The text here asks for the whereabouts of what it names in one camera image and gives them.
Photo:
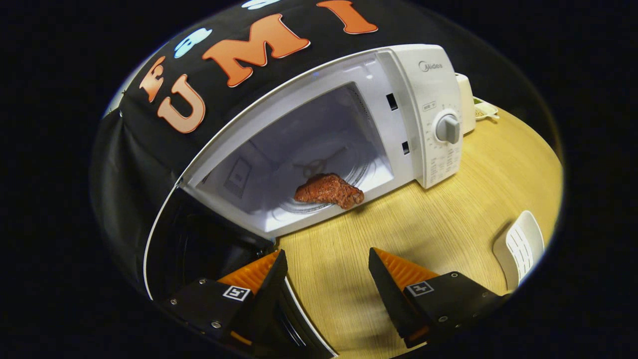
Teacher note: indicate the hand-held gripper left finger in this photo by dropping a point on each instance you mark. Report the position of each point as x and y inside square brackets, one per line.
[269, 289]

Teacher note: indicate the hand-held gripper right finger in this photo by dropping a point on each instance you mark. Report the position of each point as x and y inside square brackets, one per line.
[389, 294]

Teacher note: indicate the brown roast chicken wing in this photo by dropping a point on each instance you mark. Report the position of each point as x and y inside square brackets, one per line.
[329, 189]

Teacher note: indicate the white microwave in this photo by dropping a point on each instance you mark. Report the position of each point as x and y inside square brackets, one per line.
[423, 89]

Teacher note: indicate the white rectangular ribbed plate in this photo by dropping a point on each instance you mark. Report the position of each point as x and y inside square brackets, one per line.
[521, 249]

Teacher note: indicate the white toaster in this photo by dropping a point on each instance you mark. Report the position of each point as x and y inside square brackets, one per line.
[466, 104]

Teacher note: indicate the white divided dish of beans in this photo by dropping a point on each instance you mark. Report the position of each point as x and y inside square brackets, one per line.
[484, 110]

